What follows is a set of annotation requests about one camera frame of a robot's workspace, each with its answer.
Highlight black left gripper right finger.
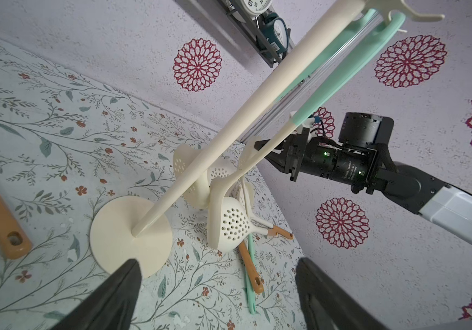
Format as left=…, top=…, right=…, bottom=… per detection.
left=295, top=257, right=387, bottom=329

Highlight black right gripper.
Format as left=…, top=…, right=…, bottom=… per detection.
left=265, top=128, right=314, bottom=182

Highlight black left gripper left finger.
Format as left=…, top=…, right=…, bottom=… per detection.
left=53, top=258, right=142, bottom=330

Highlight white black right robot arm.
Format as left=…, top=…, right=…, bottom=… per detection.
left=265, top=112, right=472, bottom=245

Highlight cream skimmer behind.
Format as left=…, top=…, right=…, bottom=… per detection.
left=238, top=241, right=264, bottom=294

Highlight cream utensil rack stand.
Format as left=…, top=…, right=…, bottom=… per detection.
left=90, top=1, right=443, bottom=278

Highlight cream skimmer near left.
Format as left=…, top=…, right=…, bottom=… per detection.
left=246, top=234, right=257, bottom=315

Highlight dark green alarm clock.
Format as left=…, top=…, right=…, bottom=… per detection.
left=259, top=11, right=290, bottom=60

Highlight white alarm clock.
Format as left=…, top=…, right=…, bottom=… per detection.
left=232, top=0, right=273, bottom=17

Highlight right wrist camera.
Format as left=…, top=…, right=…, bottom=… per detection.
left=297, top=117, right=315, bottom=141

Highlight grey wall shelf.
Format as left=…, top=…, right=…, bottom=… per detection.
left=218, top=1, right=293, bottom=67

